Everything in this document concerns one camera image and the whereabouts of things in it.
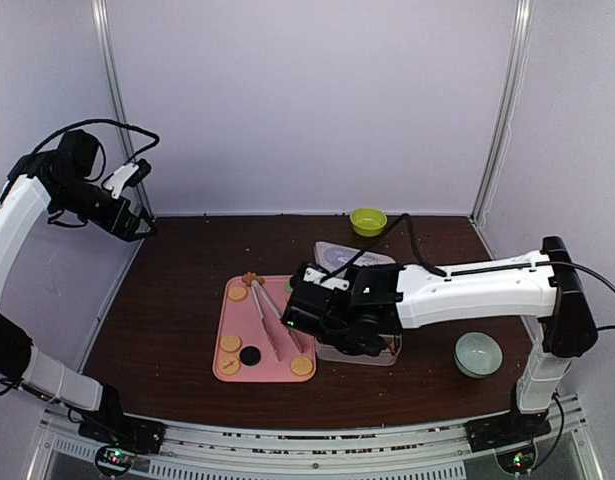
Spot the clear plastic box lid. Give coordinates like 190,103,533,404
314,241,395,272

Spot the brown flower cookie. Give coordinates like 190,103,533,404
242,272,265,286

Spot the lilac divided storage box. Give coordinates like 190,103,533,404
315,334,402,367

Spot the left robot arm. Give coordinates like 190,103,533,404
0,127,157,444

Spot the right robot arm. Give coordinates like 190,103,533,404
281,236,598,442

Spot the round dotted biscuit right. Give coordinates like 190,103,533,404
290,355,314,377

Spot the round dotted biscuit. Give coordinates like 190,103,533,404
219,334,242,353
290,355,314,377

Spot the pink plastic tray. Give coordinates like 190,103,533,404
212,275,316,383

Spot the round dotted biscuit far corner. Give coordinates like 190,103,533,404
227,286,248,302

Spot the black sandwich cookie middle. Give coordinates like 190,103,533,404
239,346,262,367

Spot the round dotted biscuit near left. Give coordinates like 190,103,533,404
219,334,242,353

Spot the green plastic bowl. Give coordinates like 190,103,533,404
349,208,388,238

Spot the dotted biscuit with red mark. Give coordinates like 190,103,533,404
217,355,241,376

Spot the pale celadon ceramic bowl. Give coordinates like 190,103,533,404
454,332,503,379

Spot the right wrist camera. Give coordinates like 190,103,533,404
297,262,350,291

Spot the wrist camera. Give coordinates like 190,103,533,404
102,159,152,199
297,262,350,291

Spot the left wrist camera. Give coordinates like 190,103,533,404
102,159,152,199

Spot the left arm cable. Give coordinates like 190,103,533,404
26,118,161,166

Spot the left aluminium corner post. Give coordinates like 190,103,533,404
91,0,153,215

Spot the aluminium corner post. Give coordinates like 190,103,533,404
471,0,535,228
91,0,153,215

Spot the right aluminium corner post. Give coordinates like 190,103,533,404
471,0,535,228

